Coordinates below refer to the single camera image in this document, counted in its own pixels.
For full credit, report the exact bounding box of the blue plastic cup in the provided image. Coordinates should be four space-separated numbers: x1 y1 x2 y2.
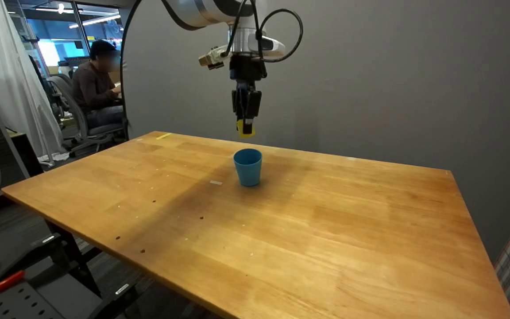
232 147 264 189

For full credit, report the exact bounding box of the yellow block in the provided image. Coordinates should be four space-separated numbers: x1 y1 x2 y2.
234 118 257 139

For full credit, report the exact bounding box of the black looped gripper cable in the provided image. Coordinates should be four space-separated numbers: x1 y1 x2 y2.
248 0 306 63

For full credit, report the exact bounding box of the grey office chair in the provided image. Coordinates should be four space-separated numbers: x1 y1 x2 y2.
46 72 129 157

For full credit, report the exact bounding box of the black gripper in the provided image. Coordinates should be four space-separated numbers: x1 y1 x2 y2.
228 51 269 134

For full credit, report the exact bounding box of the black table leg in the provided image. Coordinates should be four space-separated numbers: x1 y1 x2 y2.
40 217 104 297

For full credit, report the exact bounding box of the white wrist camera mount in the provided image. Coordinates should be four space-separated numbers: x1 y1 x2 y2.
196 33 287 70

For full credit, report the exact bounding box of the white curtain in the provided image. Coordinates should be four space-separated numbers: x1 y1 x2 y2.
0 0 69 168

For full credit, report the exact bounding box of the orange clamp handle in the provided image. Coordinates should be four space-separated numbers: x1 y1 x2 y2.
0 269 26 294

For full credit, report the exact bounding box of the ceiling light strip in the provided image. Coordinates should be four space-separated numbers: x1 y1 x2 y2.
67 14 122 30

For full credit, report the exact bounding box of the seated person in dark shirt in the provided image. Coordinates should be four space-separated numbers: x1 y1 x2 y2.
69 38 127 129

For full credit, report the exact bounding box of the black perforated board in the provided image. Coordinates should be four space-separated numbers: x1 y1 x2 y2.
0 274 64 319

